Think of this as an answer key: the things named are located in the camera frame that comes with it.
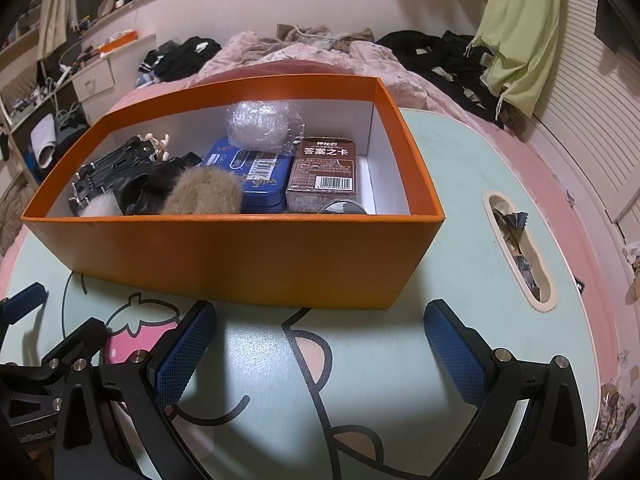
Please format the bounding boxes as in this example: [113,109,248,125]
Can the brown knit garment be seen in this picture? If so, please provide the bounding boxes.
[276,23,377,55]

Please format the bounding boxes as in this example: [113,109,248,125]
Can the orange cardboard box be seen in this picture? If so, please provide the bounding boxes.
[20,76,447,311]

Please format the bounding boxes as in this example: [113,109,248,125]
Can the black hanging garment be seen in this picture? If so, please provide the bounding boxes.
[594,0,640,55]

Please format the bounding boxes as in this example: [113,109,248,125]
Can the small orange box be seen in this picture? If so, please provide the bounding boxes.
[96,30,139,54]

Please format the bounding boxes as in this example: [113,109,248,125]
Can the brown fur pompom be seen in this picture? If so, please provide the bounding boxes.
[161,165,244,215]

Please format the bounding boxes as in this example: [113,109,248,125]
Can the large black clothes pile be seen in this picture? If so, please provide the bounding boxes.
[374,29,507,125]

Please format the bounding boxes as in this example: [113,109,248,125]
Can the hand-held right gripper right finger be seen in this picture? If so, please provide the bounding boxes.
[424,298,590,480]

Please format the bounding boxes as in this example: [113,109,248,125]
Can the white slippers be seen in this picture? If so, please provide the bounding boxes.
[29,113,59,169]

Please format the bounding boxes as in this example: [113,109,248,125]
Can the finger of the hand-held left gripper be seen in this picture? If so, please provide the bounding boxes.
[41,317,110,378]
[0,282,49,367]

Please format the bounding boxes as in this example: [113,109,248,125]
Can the small beige doll figure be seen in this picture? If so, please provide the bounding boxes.
[141,131,172,162]

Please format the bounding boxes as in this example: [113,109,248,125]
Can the blue tin box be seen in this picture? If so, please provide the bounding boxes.
[201,135,297,214]

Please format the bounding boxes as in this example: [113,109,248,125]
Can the red cushion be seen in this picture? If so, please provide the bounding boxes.
[195,59,362,84]

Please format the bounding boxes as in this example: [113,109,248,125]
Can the white shelf unit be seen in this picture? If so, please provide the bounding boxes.
[0,25,76,183]

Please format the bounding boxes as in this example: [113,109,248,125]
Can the cream curtain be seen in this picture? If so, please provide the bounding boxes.
[36,0,77,60]

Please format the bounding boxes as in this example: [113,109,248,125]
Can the white drawer cabinet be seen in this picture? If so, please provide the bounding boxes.
[69,34,159,112]

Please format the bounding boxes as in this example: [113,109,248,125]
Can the black model car chassis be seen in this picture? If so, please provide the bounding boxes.
[68,135,157,211]

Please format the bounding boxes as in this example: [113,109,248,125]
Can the light green hanging garment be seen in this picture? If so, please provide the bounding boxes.
[471,0,565,122]

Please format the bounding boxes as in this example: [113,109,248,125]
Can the pink floral blanket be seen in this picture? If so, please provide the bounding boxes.
[0,29,640,480]

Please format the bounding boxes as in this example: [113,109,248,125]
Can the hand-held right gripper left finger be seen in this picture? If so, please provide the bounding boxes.
[52,301,218,480]

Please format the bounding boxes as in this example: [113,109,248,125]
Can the light green cartoon desktop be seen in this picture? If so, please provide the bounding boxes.
[0,109,602,480]

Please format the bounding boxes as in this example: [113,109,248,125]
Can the brown card box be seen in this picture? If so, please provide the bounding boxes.
[284,135,359,214]

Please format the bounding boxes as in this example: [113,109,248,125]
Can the round silver lid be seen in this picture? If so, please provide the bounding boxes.
[319,199,367,215]

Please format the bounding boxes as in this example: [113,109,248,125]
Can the white louvered closet door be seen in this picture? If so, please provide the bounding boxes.
[529,0,640,228]

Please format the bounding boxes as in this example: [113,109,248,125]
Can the foil wrappers in desktop slot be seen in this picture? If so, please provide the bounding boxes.
[491,204,545,305]

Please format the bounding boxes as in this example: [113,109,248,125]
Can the black and white clothes pile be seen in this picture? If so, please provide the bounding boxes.
[136,36,224,87]

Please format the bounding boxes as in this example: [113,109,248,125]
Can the clear patterned plastic bag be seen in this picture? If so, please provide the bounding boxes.
[586,379,632,477]

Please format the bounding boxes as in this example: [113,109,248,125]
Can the bubble wrap ball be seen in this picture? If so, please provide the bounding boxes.
[223,100,304,154]

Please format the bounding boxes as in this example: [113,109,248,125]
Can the black leather pouch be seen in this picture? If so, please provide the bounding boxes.
[113,151,204,216]

